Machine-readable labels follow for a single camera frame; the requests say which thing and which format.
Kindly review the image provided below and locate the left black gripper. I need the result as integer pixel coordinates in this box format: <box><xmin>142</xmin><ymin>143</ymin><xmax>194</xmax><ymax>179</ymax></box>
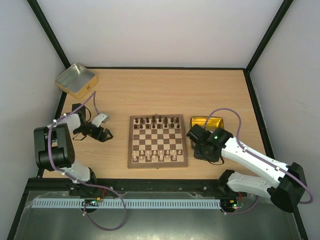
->
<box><xmin>74</xmin><ymin>122</ymin><xmax>114</xmax><ymax>143</ymax></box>

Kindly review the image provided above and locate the gold tin with white pieces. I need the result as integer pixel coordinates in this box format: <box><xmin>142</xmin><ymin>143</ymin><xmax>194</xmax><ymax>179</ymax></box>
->
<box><xmin>186</xmin><ymin>116</ymin><xmax>225</xmax><ymax>141</ymax></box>

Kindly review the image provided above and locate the wooden chess board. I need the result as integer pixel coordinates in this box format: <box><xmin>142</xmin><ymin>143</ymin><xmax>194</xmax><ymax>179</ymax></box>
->
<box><xmin>127</xmin><ymin>114</ymin><xmax>189</xmax><ymax>169</ymax></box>

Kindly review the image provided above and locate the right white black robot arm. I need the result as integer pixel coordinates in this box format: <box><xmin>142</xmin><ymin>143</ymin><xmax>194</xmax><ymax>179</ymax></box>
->
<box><xmin>186</xmin><ymin>124</ymin><xmax>307</xmax><ymax>213</ymax></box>

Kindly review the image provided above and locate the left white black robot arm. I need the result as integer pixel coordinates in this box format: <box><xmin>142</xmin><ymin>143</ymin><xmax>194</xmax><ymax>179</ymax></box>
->
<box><xmin>33</xmin><ymin>103</ymin><xmax>113</xmax><ymax>187</ymax></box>

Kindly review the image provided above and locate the empty gold square tin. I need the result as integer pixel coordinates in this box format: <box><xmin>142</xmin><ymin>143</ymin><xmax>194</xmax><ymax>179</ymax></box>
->
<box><xmin>55</xmin><ymin>63</ymin><xmax>99</xmax><ymax>100</ymax></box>

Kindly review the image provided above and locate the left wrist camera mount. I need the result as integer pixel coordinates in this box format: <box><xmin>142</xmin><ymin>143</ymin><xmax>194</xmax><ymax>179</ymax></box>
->
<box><xmin>91</xmin><ymin>113</ymin><xmax>110</xmax><ymax>127</ymax></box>

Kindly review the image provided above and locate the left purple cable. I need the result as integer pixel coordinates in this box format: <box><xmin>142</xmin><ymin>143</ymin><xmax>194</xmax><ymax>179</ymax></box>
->
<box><xmin>47</xmin><ymin>91</ymin><xmax>128</xmax><ymax>231</ymax></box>

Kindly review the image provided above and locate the purple cable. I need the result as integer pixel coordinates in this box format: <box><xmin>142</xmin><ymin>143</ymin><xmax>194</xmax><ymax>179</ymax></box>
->
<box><xmin>203</xmin><ymin>108</ymin><xmax>315</xmax><ymax>216</ymax></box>
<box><xmin>47</xmin><ymin>91</ymin><xmax>128</xmax><ymax>231</ymax></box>

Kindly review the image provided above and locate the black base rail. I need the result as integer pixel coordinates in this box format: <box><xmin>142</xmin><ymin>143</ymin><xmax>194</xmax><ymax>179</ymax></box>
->
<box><xmin>25</xmin><ymin>177</ymin><xmax>247</xmax><ymax>199</ymax></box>

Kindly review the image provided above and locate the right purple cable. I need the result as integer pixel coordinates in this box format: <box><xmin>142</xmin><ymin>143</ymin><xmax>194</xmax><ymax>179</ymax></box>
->
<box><xmin>203</xmin><ymin>108</ymin><xmax>315</xmax><ymax>216</ymax></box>

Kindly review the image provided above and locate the slotted grey cable duct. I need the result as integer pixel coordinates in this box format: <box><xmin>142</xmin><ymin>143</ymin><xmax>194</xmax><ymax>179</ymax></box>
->
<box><xmin>31</xmin><ymin>198</ymin><xmax>221</xmax><ymax>209</ymax></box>

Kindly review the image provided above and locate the black frame post left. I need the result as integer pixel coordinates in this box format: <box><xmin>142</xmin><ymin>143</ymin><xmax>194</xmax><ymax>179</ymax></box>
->
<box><xmin>27</xmin><ymin>0</ymin><xmax>71</xmax><ymax>69</ymax></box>

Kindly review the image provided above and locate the black frame post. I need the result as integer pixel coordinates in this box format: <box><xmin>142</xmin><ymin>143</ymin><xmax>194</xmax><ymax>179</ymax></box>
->
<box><xmin>27</xmin><ymin>0</ymin><xmax>71</xmax><ymax>69</ymax></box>
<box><xmin>244</xmin><ymin>0</ymin><xmax>294</xmax><ymax>75</ymax></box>

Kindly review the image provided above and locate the black frame post right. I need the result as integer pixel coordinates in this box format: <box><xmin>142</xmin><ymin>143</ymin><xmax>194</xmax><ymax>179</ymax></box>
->
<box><xmin>244</xmin><ymin>0</ymin><xmax>294</xmax><ymax>75</ymax></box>

